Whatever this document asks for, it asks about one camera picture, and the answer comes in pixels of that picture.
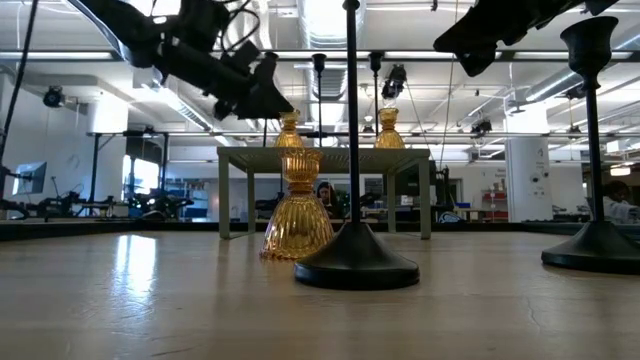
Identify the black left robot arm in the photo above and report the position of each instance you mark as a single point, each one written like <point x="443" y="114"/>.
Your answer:
<point x="140" y="35"/>

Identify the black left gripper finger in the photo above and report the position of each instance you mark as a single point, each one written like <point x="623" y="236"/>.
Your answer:
<point x="235" y="111"/>
<point x="267" y="90"/>

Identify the white round column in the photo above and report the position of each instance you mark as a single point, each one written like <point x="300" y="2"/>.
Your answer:
<point x="528" y="185"/>

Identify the black background robot arm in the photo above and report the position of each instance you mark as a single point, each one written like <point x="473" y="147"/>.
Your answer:
<point x="65" y="205"/>

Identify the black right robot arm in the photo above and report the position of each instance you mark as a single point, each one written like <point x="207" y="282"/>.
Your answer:
<point x="600" y="5"/>

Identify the amber glass candle holder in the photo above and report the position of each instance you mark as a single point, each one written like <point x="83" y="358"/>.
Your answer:
<point x="289" y="132"/>
<point x="299" y="220"/>
<point x="389" y="132"/>

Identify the computer monitor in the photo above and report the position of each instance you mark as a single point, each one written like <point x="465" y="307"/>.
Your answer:
<point x="31" y="177"/>

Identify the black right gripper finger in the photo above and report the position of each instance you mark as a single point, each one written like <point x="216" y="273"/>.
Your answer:
<point x="477" y="62"/>
<point x="470" y="35"/>

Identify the black ceiling spotlight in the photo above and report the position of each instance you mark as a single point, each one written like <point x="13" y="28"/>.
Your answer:
<point x="53" y="96"/>
<point x="395" y="80"/>
<point x="481" y="127"/>

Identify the silver ceiling ventilation duct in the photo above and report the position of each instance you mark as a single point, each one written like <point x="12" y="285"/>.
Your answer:
<point x="325" y="20"/>

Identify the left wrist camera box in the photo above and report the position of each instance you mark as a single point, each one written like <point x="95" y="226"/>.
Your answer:
<point x="240" y="52"/>

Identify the person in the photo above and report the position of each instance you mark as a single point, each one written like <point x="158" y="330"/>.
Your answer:
<point x="327" y="197"/>
<point x="620" y="205"/>

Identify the tall black metal candlestick holder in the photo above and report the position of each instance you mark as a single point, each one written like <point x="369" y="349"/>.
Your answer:
<point x="356" y="260"/>

